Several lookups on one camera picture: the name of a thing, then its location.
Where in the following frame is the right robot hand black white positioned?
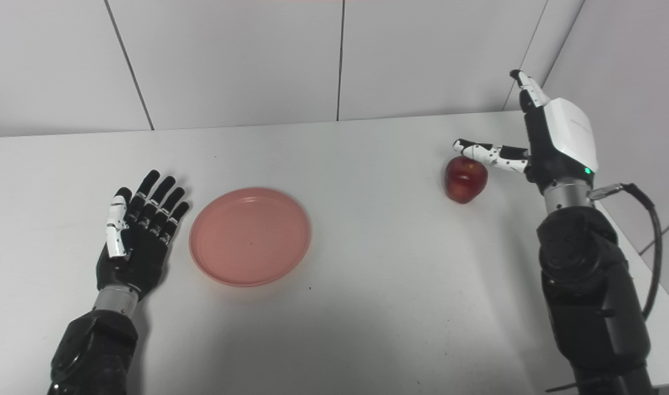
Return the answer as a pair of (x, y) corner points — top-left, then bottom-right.
(452, 69), (599, 194)

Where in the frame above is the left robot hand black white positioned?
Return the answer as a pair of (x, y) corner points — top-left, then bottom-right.
(96, 170), (191, 302)

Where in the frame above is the red apple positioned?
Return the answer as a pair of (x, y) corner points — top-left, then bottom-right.
(444, 156), (489, 205)

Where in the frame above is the pink plastic plate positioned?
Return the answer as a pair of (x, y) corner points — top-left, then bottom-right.
(189, 187), (313, 287)

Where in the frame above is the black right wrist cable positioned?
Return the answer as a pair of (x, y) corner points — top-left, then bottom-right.
(587, 183), (664, 321)

